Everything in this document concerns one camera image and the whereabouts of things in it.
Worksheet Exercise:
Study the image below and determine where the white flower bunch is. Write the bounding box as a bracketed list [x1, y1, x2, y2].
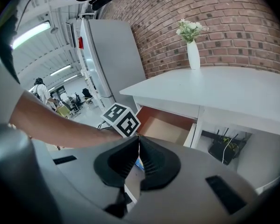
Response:
[175, 18, 210, 44]

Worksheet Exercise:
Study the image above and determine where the ceiling light tube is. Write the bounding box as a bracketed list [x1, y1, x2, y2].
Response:
[49, 64, 72, 77]
[12, 22, 52, 50]

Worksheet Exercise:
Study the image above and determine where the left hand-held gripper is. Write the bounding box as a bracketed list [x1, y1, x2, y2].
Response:
[100, 102, 142, 139]

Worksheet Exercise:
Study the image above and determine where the black head camera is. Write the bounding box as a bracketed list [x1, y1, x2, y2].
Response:
[88, 0, 115, 11]

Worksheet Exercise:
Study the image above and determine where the person's dark green shirt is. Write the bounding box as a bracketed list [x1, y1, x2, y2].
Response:
[0, 7, 22, 85]

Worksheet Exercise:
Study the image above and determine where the white air conditioner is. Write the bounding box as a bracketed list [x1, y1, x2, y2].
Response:
[65, 18, 78, 49]

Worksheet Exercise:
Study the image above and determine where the brown wooden drawer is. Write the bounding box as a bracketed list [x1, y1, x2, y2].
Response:
[136, 105, 198, 148]

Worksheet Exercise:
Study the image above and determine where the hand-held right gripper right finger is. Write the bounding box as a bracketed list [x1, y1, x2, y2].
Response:
[128, 135, 258, 224]

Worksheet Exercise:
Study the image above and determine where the white vase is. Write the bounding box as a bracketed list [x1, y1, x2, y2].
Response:
[186, 40, 201, 70]

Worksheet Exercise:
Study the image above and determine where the black office chair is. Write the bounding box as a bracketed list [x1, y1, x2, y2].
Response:
[81, 88, 94, 105]

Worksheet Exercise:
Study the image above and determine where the white desk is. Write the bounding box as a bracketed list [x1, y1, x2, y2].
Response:
[119, 66, 280, 194]

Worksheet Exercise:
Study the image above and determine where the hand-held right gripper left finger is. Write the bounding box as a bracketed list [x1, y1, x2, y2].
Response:
[33, 135, 140, 224]

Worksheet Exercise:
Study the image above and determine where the grey refrigerator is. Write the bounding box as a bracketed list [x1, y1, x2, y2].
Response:
[79, 17, 147, 110]

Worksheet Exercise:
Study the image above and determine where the yellow chair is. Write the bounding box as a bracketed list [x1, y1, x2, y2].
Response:
[56, 106, 72, 119]

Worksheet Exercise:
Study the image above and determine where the person's left forearm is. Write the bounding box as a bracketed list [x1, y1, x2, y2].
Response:
[8, 88, 124, 149]

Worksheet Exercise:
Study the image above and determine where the small blue white box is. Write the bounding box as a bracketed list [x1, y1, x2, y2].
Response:
[134, 158, 144, 171]

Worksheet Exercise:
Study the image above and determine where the black router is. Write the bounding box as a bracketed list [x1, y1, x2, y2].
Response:
[208, 128, 248, 166]

